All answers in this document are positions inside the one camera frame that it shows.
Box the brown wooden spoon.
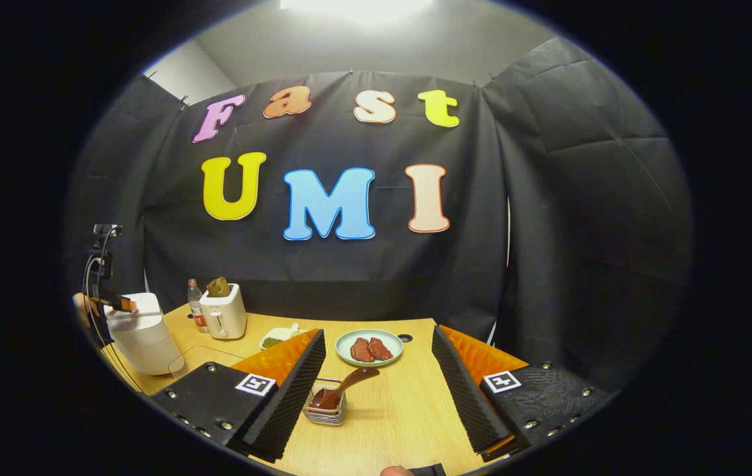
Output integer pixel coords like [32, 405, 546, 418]
[309, 367, 381, 411]

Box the black backdrop cloth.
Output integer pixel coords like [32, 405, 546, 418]
[65, 36, 693, 397]

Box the white divided dish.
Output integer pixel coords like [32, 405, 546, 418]
[258, 323, 307, 351]

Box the large ceiling light panel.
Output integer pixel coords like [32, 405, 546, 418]
[280, 0, 436, 24]

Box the white rice cooker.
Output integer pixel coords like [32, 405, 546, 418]
[104, 292, 185, 376]

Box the clear plastic water bottle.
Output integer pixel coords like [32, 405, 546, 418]
[187, 278, 209, 333]

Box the white toaster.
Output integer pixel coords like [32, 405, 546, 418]
[199, 283, 248, 340]

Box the metal wire chopstick holder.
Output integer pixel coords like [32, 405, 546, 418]
[302, 378, 348, 426]

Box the pale green plate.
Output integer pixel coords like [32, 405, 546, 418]
[335, 329, 404, 368]

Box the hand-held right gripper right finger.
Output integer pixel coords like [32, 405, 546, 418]
[431, 324, 615, 462]

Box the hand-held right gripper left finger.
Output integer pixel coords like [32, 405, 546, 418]
[151, 329, 327, 463]

